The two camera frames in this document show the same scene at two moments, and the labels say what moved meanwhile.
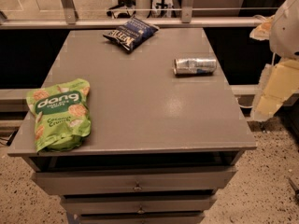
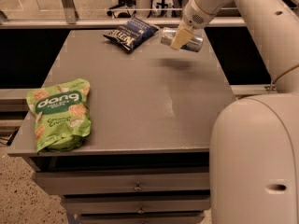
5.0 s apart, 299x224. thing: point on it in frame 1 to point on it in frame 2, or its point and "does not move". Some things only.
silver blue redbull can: (193, 65) to (194, 45)
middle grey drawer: (137, 203) does not move
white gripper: (286, 32) to (192, 19)
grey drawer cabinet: (162, 146) does not move
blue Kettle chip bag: (133, 34) does not move
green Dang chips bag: (61, 114) does not move
